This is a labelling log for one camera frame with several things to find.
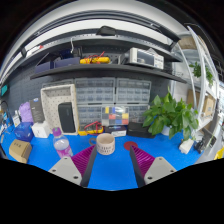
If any white pegboard tray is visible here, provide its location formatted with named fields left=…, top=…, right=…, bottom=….
left=41, top=84, right=79, bottom=135

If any purple bag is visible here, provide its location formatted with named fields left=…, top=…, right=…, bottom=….
left=19, top=102, right=33, bottom=122

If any white ceramic mug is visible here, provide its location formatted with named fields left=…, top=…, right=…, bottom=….
left=89, top=133, right=115, bottom=155

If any black speaker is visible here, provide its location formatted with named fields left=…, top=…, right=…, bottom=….
left=58, top=102, right=76, bottom=133

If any clear bottle purple cap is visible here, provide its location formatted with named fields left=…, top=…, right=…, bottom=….
left=52, top=127, right=73, bottom=158

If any green potted plant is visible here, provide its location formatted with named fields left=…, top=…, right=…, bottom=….
left=143, top=92, right=199, bottom=141

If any yellow tool on shelf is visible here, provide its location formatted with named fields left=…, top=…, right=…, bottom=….
left=80, top=53, right=110, bottom=64

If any white small box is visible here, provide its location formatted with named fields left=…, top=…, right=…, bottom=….
left=32, top=121, right=50, bottom=138

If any gripper purple and grey left finger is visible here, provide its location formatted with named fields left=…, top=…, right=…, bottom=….
left=49, top=145, right=97, bottom=187

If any cardboard box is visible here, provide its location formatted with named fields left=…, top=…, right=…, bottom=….
left=9, top=139, right=32, bottom=163

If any white oscilloscope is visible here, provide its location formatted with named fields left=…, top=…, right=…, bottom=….
left=129, top=48, right=164, bottom=69

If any white power adapter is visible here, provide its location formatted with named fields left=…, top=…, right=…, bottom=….
left=179, top=139, right=194, bottom=154

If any grey drawer cabinet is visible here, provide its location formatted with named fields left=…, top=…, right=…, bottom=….
left=116, top=78, right=151, bottom=104
left=75, top=77, right=115, bottom=104

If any white shelving rack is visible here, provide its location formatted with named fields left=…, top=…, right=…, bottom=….
left=174, top=26, right=219, bottom=131

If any red round coaster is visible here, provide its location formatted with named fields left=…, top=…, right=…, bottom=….
left=124, top=141, right=138, bottom=151

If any grey drawer cabinet left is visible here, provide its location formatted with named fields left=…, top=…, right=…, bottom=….
left=75, top=77, right=115, bottom=104

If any gripper purple and grey right finger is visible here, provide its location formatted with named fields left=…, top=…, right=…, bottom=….
left=130, top=146, right=176, bottom=187

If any yellow multimeter on table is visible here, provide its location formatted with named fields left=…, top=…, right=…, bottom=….
left=78, top=121, right=104, bottom=136

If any dark grey carton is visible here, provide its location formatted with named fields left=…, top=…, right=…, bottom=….
left=30, top=98, right=45, bottom=123

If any dark grey shelf board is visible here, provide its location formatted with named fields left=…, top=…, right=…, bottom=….
left=30, top=64, right=185, bottom=83

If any grey drawer cabinet right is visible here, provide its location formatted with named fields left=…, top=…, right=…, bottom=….
left=116, top=78, right=151, bottom=104

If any black flat box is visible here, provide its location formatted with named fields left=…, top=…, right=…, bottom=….
left=127, top=122, right=153, bottom=138

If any colourful parts organiser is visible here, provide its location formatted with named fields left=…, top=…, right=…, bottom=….
left=101, top=106, right=129, bottom=127

